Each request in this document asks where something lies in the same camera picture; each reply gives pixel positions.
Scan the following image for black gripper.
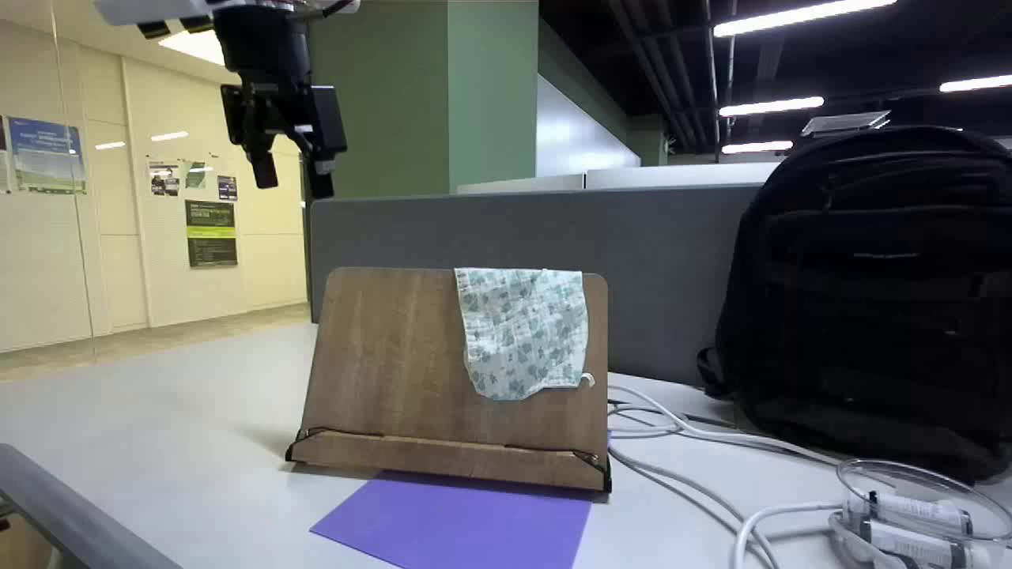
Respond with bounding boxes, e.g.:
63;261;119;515
213;7;351;204

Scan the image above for floral patterned white towel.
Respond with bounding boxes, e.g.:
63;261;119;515
453;267;597;405

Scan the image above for wooden board book stand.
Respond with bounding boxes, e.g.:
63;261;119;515
282;263;612;498

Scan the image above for green square pillar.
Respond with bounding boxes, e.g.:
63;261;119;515
306;0;543;204

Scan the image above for grey desk partition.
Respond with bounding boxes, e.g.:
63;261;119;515
302;187;761;388

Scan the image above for purple paper sheet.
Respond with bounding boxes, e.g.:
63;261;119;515
309;471;595;569

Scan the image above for ceiling fluorescent light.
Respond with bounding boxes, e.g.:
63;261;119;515
711;0;901;43
937;72;1012;98
718;136;797;158
718;94;827;121

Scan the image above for white plug adapters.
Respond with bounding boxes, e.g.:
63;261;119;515
827;485;1012;569

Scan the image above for dark green wall sign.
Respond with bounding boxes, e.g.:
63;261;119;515
184;195;240;273

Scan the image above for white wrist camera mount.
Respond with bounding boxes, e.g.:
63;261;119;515
92;0;230;43

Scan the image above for blue wall poster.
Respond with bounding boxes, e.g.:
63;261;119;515
2;114;89;195

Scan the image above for white cable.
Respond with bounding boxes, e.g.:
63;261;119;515
607;380;847;468
607;441;765;569

